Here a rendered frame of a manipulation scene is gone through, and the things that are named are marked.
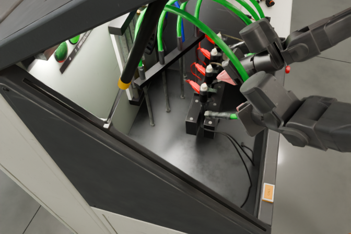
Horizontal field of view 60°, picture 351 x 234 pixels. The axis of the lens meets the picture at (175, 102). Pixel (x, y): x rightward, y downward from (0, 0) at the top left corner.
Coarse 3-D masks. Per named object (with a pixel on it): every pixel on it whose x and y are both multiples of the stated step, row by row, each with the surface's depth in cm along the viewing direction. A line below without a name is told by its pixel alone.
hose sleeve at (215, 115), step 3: (210, 114) 84; (213, 114) 83; (216, 114) 83; (219, 114) 82; (222, 114) 81; (225, 114) 80; (228, 114) 79; (210, 117) 85; (213, 117) 84; (216, 117) 83; (219, 117) 82; (222, 117) 81; (225, 117) 80; (228, 117) 79
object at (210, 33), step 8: (168, 8) 67; (176, 8) 66; (184, 16) 65; (192, 16) 64; (136, 24) 79; (200, 24) 64; (136, 32) 81; (208, 32) 63; (216, 40) 63; (224, 48) 63; (232, 56) 64; (240, 64) 64; (240, 72) 65
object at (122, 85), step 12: (156, 12) 34; (144, 24) 36; (156, 24) 36; (144, 36) 37; (132, 48) 40; (144, 48) 40; (132, 60) 42; (132, 72) 44; (120, 84) 47; (120, 96) 52; (108, 120) 60
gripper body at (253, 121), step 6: (246, 108) 65; (252, 108) 65; (240, 114) 65; (246, 114) 65; (252, 114) 65; (258, 114) 62; (240, 120) 65; (246, 120) 65; (252, 120) 66; (258, 120) 62; (246, 126) 65; (252, 126) 66; (258, 126) 66; (264, 126) 62; (246, 132) 67; (252, 132) 66; (258, 132) 66
